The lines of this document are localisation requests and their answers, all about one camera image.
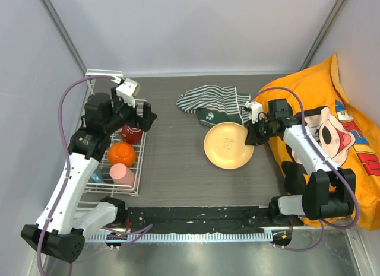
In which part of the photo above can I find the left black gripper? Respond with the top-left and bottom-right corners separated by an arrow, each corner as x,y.
103,87 -> 156,134

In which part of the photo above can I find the yellow round plate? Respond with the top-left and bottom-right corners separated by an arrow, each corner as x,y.
204,122 -> 254,170

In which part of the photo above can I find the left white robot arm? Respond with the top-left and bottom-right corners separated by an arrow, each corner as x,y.
21,93 -> 157,264

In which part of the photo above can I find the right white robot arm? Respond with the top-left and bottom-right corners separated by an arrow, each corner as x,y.
245,99 -> 356,226

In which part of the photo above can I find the red patterned cup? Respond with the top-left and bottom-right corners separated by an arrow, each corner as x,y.
118,125 -> 143,145

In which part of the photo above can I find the orange bowl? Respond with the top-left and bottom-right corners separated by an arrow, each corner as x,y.
107,142 -> 137,167

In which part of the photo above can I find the green striped towel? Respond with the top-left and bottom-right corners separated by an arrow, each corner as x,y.
176,85 -> 251,128

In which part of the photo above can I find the pink cup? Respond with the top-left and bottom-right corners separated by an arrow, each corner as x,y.
109,163 -> 135,189

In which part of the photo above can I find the orange cartoon cloth bag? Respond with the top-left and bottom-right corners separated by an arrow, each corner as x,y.
255,55 -> 379,231

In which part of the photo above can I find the blue patterned bowl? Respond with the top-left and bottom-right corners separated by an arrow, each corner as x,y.
88,168 -> 104,184

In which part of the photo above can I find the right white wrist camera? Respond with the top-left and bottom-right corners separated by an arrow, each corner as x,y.
245,101 -> 263,124

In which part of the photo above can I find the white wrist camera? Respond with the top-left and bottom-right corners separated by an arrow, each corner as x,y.
245,101 -> 263,124
111,76 -> 141,107

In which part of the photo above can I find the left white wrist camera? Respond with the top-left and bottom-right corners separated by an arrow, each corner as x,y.
111,76 -> 141,107

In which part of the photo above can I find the white wire dish rack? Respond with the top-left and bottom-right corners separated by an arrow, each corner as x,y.
68,73 -> 157,194

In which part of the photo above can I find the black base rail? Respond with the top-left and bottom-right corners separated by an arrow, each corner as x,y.
117,206 -> 303,234

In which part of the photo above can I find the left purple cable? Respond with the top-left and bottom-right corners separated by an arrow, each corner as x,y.
37,75 -> 155,275

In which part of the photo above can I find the white slotted cable duct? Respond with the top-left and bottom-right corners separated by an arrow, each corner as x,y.
85,230 -> 273,243

